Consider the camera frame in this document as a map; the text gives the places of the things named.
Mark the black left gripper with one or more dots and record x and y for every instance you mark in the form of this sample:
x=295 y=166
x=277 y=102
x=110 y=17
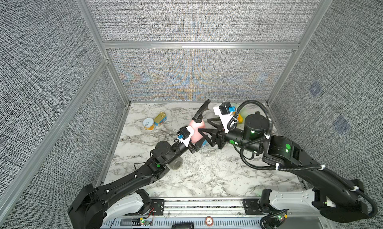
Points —
x=195 y=147

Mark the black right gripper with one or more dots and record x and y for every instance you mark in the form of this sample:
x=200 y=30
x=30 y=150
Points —
x=220 y=135

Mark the pink plastic spray bottle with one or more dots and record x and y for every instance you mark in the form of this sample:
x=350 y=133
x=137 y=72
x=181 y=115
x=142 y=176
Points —
x=196 y=125

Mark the black spray nozzle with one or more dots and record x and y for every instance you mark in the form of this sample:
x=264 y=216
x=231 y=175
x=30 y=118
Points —
x=198 y=117

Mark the grey translucent bottle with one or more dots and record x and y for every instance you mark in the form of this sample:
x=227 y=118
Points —
x=176 y=163

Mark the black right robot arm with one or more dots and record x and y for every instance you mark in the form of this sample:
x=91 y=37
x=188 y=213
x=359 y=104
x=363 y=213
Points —
x=333 y=197

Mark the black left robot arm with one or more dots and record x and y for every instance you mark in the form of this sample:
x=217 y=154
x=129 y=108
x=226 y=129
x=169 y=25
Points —
x=128 y=178

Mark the gold rectangular tin can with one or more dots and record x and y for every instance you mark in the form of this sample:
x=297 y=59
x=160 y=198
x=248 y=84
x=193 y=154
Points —
x=160 y=118

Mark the round white-lid can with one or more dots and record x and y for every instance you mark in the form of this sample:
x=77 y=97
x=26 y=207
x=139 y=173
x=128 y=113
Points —
x=148 y=124

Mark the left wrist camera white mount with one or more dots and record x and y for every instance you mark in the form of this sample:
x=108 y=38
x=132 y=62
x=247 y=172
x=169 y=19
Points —
x=184 y=135

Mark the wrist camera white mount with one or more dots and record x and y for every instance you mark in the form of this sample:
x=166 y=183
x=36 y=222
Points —
x=224 y=112
x=184 y=135

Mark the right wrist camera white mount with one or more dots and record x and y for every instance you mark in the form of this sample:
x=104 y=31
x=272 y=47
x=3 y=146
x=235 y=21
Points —
x=224 y=112

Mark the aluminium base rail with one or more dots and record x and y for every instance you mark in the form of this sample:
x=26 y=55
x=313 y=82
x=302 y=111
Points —
x=138 y=210

